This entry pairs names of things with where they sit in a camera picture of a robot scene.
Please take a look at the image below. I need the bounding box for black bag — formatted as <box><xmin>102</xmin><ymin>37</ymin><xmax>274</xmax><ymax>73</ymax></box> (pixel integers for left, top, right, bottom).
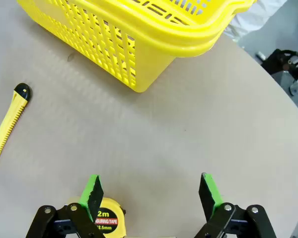
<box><xmin>260</xmin><ymin>49</ymin><xmax>298</xmax><ymax>81</ymax></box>

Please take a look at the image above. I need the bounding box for yellow plastic shopping basket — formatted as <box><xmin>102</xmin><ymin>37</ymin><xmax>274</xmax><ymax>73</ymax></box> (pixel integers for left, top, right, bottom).
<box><xmin>16</xmin><ymin>0</ymin><xmax>258</xmax><ymax>94</ymax></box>

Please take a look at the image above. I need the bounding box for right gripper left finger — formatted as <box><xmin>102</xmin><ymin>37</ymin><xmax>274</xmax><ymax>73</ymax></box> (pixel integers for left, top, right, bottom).
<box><xmin>25</xmin><ymin>174</ymin><xmax>107</xmax><ymax>238</ymax></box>

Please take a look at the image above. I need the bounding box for yellow black utility knife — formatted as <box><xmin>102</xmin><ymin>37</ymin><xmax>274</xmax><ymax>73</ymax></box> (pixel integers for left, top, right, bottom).
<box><xmin>0</xmin><ymin>83</ymin><xmax>33</xmax><ymax>165</ymax></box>

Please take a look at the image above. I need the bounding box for person in white coverall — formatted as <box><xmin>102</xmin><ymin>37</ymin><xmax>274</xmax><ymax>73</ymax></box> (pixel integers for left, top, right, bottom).
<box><xmin>223</xmin><ymin>0</ymin><xmax>289</xmax><ymax>39</ymax></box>

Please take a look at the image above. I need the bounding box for yellow tape measure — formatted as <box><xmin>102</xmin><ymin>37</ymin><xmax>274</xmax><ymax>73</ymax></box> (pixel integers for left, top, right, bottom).
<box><xmin>67</xmin><ymin>197</ymin><xmax>127</xmax><ymax>238</ymax></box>

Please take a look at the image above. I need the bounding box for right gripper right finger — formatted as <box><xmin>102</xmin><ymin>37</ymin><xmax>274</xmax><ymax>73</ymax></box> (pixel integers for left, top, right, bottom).
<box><xmin>193</xmin><ymin>172</ymin><xmax>278</xmax><ymax>238</ymax></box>

